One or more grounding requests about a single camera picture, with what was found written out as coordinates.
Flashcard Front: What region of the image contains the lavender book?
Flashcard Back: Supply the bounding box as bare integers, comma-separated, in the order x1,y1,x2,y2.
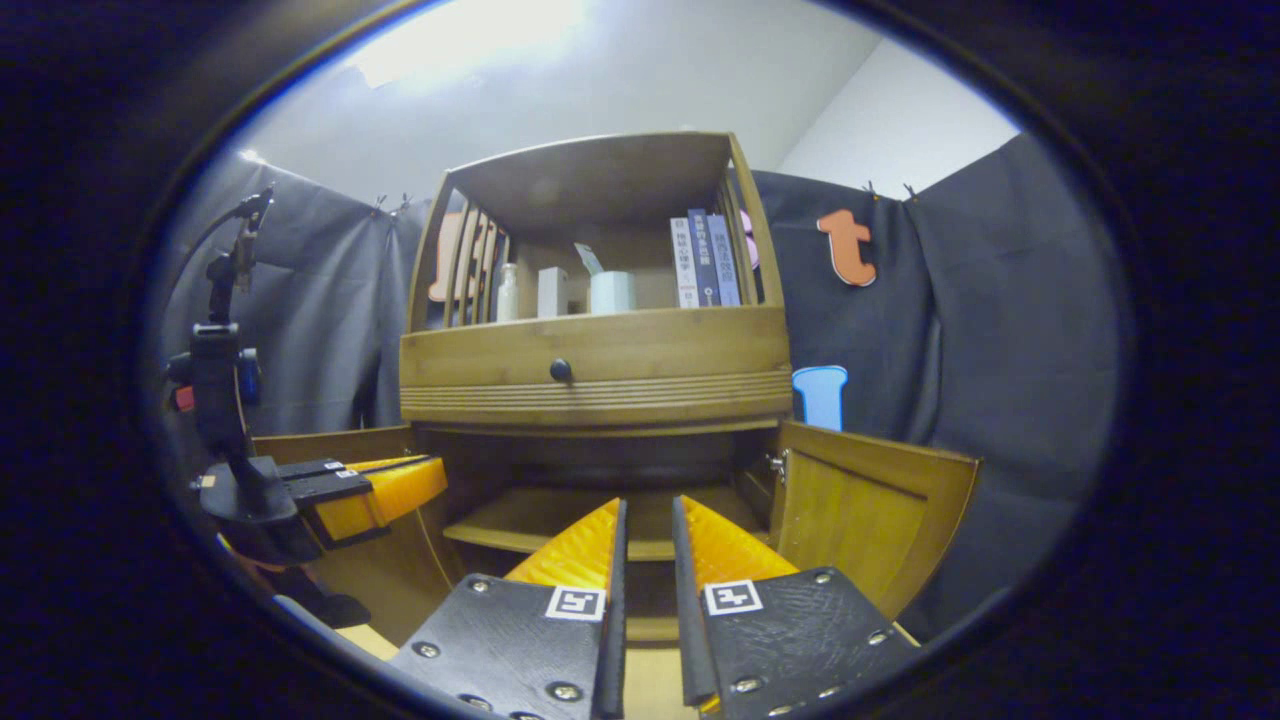
708,214,743,307

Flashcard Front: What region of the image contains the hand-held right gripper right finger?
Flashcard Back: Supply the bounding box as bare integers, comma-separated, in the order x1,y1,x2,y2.
672,494,923,719

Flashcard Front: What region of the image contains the black backdrop cloth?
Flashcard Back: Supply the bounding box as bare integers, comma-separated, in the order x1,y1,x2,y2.
165,130,1121,641

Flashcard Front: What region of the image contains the wooden cabinet drawer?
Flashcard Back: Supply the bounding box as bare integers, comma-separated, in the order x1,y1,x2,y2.
400,306,793,389

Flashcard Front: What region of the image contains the wooden double-door shoe cabinet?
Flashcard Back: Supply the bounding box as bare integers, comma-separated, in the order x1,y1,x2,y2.
250,132,983,646

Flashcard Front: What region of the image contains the white cup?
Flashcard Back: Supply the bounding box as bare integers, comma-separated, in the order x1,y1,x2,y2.
590,271,637,315

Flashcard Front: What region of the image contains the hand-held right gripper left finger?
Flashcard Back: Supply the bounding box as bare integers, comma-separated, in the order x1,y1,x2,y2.
388,497,629,720

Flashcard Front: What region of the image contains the wooden inner shelf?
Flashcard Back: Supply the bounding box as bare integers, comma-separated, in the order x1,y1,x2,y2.
443,486,781,563

